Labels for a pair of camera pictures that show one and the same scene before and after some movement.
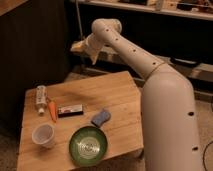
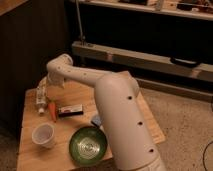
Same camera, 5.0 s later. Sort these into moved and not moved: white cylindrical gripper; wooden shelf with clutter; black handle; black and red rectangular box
Moved: white cylindrical gripper
Not moved: wooden shelf with clutter; black handle; black and red rectangular box
